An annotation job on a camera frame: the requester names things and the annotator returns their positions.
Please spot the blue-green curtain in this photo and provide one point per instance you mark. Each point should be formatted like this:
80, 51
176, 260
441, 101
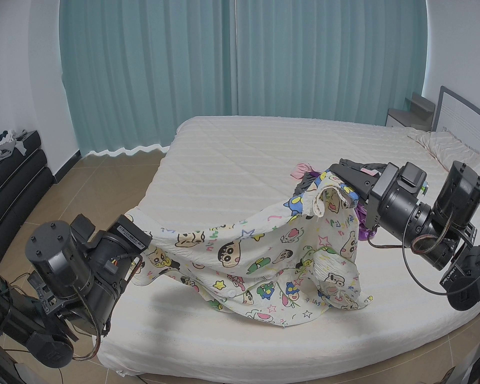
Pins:
330, 60
150, 75

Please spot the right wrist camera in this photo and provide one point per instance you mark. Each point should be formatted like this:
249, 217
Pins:
412, 176

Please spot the cream pillow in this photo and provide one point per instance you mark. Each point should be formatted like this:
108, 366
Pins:
446, 146

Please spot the bed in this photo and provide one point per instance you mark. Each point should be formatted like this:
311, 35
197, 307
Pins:
243, 157

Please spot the white printed pyjama top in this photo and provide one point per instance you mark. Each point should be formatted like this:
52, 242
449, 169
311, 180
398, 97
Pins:
243, 255

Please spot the black chest of drawers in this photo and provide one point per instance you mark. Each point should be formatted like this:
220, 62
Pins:
22, 176

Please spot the pile of clothes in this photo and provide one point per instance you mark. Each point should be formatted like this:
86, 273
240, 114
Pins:
305, 183

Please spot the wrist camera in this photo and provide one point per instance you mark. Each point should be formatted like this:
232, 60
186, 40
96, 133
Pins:
82, 227
412, 176

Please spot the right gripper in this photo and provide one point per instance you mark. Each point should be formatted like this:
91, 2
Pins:
388, 202

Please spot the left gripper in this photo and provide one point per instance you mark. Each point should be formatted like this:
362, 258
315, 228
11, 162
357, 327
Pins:
112, 243

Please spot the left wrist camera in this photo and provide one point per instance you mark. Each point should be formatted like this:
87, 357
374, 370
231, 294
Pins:
82, 227

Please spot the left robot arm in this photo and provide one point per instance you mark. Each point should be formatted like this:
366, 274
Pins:
56, 258

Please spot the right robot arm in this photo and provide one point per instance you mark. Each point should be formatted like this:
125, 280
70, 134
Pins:
457, 191

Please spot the grey white bedside table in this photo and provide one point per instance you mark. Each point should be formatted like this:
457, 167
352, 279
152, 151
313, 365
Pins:
405, 116

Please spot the grey garment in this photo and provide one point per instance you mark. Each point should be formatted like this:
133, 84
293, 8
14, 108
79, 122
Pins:
7, 150

